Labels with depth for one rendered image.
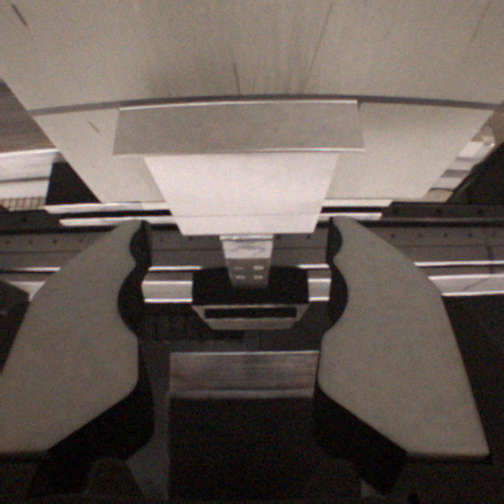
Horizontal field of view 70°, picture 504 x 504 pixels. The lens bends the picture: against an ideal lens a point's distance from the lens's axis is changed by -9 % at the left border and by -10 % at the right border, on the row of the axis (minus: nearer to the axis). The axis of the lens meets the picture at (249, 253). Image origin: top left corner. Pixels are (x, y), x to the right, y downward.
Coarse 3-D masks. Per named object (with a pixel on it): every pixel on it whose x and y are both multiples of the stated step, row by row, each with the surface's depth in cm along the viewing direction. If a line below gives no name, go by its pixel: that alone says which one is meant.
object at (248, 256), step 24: (240, 240) 26; (264, 240) 26; (240, 264) 32; (264, 264) 32; (192, 288) 40; (216, 288) 40; (240, 288) 40; (264, 288) 40; (288, 288) 40; (216, 312) 40; (240, 312) 40; (264, 312) 40; (288, 312) 40
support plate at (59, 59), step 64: (0, 0) 9; (64, 0) 9; (128, 0) 9; (192, 0) 10; (256, 0) 10; (320, 0) 10; (384, 0) 9; (448, 0) 9; (0, 64) 11; (64, 64) 11; (128, 64) 12; (192, 64) 12; (256, 64) 12; (320, 64) 12; (384, 64) 12; (448, 64) 12; (64, 128) 15; (384, 128) 15; (448, 128) 15; (128, 192) 20; (384, 192) 21
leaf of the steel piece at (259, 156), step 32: (128, 128) 13; (160, 128) 13; (192, 128) 13; (224, 128) 13; (256, 128) 13; (288, 128) 13; (320, 128) 13; (352, 128) 13; (160, 160) 17; (192, 160) 17; (224, 160) 17; (256, 160) 17; (288, 160) 17; (320, 160) 17; (192, 192) 20; (224, 192) 20; (256, 192) 20; (288, 192) 20; (320, 192) 20
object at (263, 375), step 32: (288, 352) 20; (192, 384) 20; (224, 384) 20; (256, 384) 20; (288, 384) 20; (192, 416) 19; (224, 416) 19; (256, 416) 19; (288, 416) 19; (192, 448) 18; (224, 448) 18; (256, 448) 18; (288, 448) 18; (320, 448) 18; (192, 480) 18; (224, 480) 18; (256, 480) 18; (288, 480) 18
